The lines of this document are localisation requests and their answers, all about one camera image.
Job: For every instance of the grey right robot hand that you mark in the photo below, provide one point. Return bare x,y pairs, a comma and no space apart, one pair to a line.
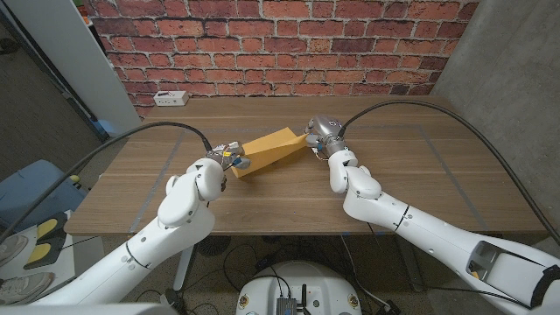
326,129

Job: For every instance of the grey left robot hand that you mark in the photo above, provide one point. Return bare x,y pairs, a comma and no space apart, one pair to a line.
227,153

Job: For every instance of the yellow felt sheet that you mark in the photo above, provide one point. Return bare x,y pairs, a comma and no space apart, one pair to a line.
271,149

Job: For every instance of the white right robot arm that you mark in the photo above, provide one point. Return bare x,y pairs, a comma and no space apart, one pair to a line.
415,227

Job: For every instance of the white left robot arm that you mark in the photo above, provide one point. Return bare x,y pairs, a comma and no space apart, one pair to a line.
175,227

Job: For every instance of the white power strip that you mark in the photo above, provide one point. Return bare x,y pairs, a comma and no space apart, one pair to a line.
170,98

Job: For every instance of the black round fan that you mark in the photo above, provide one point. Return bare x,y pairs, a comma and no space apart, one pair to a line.
213,246

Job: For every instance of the red brick print backdrop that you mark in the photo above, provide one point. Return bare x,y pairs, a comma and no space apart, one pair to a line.
280,44

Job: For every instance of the white table leg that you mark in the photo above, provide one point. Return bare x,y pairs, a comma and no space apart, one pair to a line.
184,271

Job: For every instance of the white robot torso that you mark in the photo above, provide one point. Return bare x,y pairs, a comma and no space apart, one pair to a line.
297,284

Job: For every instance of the small yellow-green ball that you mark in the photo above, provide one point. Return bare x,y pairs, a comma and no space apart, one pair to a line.
74,179

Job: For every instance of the grey table leg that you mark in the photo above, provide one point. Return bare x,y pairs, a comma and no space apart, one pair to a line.
413,271

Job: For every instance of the yellow and black foot pedal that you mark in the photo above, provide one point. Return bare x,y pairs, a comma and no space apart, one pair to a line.
46,227

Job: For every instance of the blue plastic bin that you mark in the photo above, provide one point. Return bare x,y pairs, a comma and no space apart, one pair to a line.
26,210

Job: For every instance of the grey sneaker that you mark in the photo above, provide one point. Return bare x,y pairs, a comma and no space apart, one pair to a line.
11,249
26,289

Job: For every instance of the white wall panel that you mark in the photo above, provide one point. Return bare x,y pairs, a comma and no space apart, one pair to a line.
79,52

